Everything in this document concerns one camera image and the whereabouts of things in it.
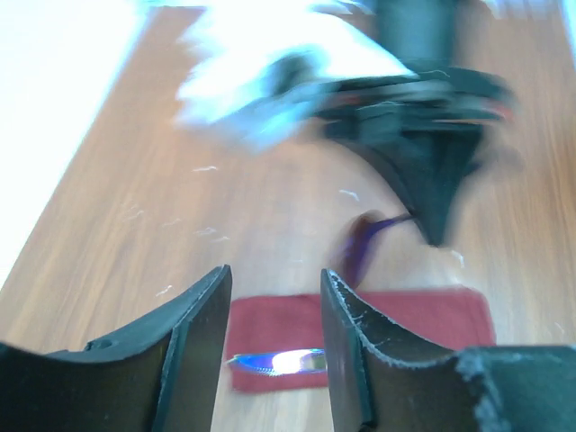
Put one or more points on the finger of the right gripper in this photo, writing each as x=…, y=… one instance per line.
x=425, y=170

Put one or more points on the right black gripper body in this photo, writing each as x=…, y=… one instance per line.
x=370, y=111

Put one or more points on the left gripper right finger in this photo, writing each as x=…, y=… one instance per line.
x=383, y=377

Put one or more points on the purple iridescent utensil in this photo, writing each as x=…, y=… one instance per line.
x=353, y=253

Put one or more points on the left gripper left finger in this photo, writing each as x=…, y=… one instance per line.
x=157, y=373

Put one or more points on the dark red cloth napkin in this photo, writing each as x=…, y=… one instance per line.
x=454, y=317

